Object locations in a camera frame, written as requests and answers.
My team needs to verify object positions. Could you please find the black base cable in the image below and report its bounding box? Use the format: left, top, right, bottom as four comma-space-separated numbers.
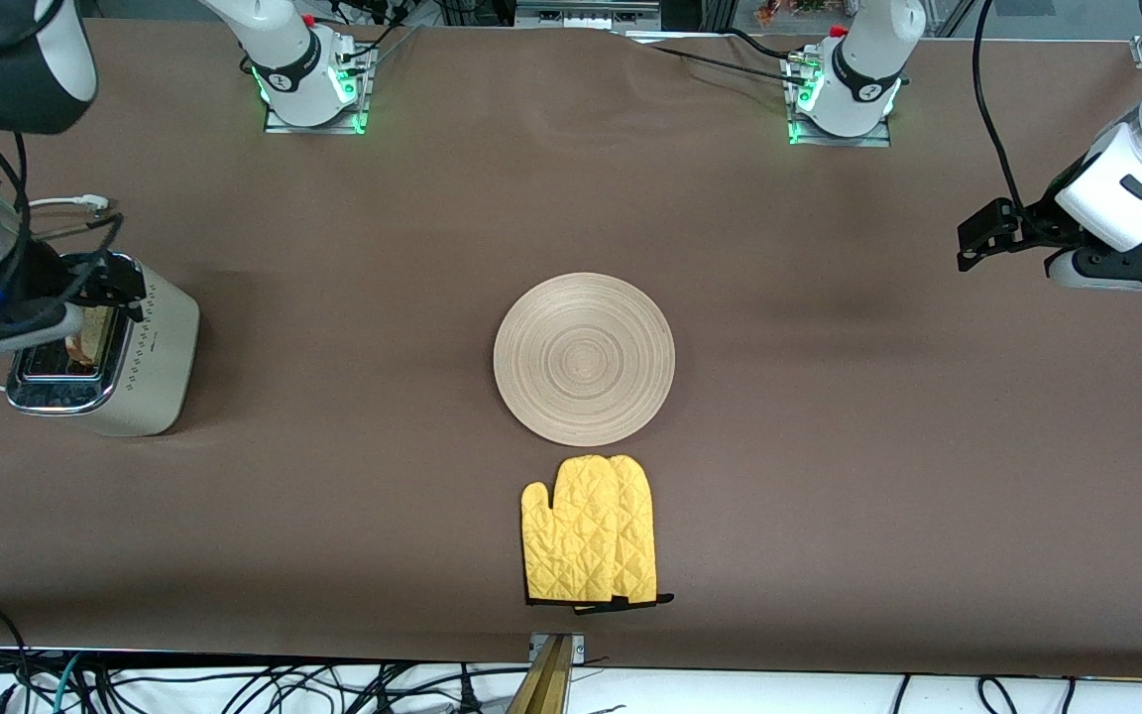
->
328, 0, 418, 62
642, 28, 815, 90

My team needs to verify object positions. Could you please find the brown table cover sheet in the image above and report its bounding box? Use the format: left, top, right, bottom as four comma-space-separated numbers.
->
0, 18, 1142, 680

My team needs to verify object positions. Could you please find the silver metal frame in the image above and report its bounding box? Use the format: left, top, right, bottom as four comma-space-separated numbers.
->
514, 0, 663, 31

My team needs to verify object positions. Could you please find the black right base cable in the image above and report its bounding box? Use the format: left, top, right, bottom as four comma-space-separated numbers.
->
328, 0, 418, 62

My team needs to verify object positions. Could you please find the yellow quilted oven mitt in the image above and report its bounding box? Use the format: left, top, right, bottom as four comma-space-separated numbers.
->
603, 454, 676, 614
520, 454, 631, 608

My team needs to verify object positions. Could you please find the brass coloured metal beam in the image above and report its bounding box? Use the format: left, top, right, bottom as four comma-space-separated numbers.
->
507, 635, 575, 714

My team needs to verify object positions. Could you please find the round pale wooden plate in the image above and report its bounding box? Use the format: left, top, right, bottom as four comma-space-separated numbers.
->
493, 272, 677, 448

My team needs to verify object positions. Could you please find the teal floor cable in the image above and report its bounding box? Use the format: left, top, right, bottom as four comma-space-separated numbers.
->
51, 653, 84, 714

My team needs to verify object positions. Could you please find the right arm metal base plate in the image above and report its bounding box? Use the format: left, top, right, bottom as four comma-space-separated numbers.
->
264, 30, 372, 136

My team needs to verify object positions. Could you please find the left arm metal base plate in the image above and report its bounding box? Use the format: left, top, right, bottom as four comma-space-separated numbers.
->
786, 55, 892, 148

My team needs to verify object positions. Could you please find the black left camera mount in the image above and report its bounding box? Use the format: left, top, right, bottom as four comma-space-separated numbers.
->
1067, 223, 1142, 289

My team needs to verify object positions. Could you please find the slice of bread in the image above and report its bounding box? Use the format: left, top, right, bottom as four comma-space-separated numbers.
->
65, 307, 114, 366

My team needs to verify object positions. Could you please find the small silver table bracket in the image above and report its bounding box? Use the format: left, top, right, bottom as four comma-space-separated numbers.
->
528, 633, 587, 663

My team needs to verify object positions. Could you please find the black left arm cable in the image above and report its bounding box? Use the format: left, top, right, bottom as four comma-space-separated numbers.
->
971, 0, 1033, 221

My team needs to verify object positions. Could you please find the black left base cable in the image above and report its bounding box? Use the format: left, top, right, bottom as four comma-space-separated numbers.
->
642, 28, 815, 90

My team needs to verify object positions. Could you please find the cream and chrome toaster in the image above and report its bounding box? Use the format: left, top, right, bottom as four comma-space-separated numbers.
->
6, 253, 201, 437

